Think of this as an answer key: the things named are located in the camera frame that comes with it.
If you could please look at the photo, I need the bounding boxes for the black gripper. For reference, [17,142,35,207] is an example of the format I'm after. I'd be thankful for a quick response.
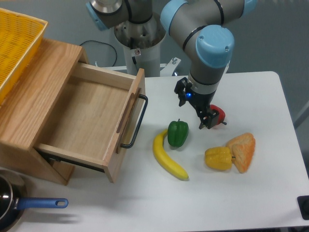
[174,76,219,130]

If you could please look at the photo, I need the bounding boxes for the yellow banana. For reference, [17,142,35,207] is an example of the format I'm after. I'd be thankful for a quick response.
[153,129,189,181]

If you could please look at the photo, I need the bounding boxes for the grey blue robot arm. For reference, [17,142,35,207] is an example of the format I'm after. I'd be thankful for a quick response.
[86,0,257,129]

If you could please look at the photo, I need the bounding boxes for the red bell pepper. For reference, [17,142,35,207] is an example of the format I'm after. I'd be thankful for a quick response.
[210,104,227,125]

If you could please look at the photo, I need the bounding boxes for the green bell pepper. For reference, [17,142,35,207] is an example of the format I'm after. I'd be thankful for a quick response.
[168,119,189,148]

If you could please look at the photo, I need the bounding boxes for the yellow bell pepper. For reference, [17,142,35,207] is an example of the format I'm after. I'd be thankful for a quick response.
[204,146,233,171]

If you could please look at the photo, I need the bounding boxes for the orange bread piece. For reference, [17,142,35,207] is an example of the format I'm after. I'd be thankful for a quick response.
[226,132,255,174]

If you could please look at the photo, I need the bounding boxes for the open wooden drawer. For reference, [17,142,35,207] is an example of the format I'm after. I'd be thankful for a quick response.
[34,63,145,183]

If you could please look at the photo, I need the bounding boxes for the black object table corner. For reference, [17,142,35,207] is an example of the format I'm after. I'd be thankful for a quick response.
[297,195,309,220]

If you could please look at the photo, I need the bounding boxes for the wooden drawer cabinet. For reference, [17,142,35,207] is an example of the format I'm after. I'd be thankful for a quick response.
[0,38,88,185]

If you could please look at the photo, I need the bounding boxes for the yellow plastic basket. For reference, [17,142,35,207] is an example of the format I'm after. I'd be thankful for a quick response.
[0,8,48,102]

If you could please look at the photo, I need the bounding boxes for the black drawer handle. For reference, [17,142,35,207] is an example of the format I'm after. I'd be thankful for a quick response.
[120,94,149,149]

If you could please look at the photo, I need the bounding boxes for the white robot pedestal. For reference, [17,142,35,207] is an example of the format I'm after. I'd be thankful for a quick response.
[114,13,181,77]

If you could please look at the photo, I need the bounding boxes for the black cable on floor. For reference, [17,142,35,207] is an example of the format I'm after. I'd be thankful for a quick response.
[79,40,118,67]

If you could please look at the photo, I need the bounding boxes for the black pan blue handle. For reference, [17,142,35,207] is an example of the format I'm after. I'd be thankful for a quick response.
[0,170,69,232]

